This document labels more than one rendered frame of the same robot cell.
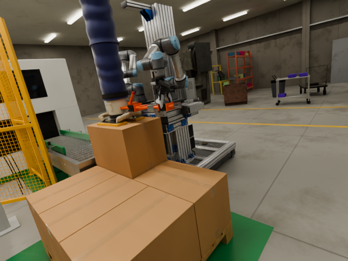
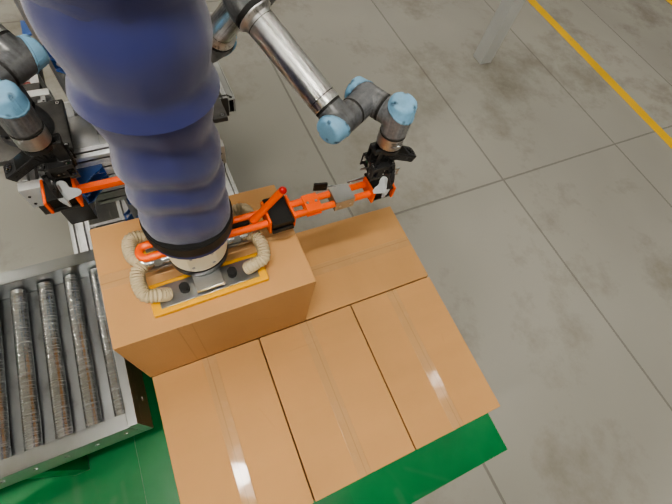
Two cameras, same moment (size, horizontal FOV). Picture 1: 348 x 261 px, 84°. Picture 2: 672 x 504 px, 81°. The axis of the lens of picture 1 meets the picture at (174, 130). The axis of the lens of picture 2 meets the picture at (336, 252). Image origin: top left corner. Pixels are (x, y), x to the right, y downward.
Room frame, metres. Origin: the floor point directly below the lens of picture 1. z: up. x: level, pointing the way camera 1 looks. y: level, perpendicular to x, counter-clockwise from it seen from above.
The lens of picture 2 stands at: (1.31, 0.88, 2.10)
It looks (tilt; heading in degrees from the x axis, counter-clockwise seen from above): 61 degrees down; 276
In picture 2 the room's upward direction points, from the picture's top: 18 degrees clockwise
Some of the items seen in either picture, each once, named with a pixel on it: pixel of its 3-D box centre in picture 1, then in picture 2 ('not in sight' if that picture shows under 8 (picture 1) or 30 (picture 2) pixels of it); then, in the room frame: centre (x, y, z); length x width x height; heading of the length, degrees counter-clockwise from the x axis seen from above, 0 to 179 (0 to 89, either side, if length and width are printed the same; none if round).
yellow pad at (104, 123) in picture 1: (111, 121); (209, 281); (1.68, 0.53, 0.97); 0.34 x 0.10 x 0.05; 47
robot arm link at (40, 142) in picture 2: not in sight; (31, 134); (2.13, 0.48, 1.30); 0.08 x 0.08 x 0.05
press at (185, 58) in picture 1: (194, 74); not in sight; (8.81, -1.27, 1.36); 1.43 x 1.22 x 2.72; 136
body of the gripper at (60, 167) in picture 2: not in sight; (51, 157); (2.12, 0.48, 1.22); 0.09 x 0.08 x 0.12; 47
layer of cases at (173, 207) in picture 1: (127, 208); (310, 354); (1.32, 0.45, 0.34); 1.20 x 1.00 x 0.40; 45
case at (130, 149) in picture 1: (126, 142); (212, 281); (1.75, 0.45, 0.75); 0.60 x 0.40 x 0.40; 46
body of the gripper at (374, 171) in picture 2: (160, 85); (381, 157); (1.36, 0.04, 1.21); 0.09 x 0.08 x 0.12; 47
